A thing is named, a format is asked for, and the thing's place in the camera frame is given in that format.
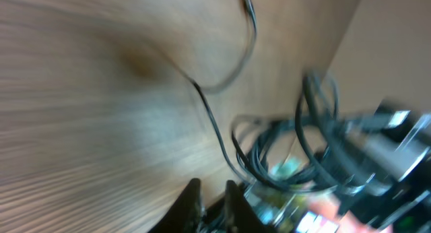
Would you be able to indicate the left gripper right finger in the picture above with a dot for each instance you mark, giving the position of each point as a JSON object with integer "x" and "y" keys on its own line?
{"x": 239, "y": 215}

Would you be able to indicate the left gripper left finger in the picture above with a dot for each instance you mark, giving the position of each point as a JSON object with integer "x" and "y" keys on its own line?
{"x": 184, "y": 216}

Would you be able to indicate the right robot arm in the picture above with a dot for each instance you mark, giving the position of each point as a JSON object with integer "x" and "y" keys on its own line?
{"x": 377, "y": 165}

